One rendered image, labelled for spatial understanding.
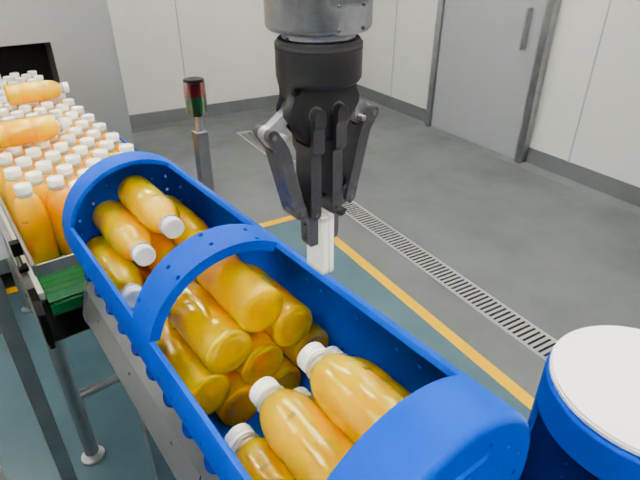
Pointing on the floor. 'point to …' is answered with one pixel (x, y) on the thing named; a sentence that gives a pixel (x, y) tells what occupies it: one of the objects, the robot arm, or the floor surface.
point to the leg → (155, 456)
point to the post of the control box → (11, 332)
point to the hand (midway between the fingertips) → (320, 240)
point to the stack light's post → (203, 158)
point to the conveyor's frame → (31, 291)
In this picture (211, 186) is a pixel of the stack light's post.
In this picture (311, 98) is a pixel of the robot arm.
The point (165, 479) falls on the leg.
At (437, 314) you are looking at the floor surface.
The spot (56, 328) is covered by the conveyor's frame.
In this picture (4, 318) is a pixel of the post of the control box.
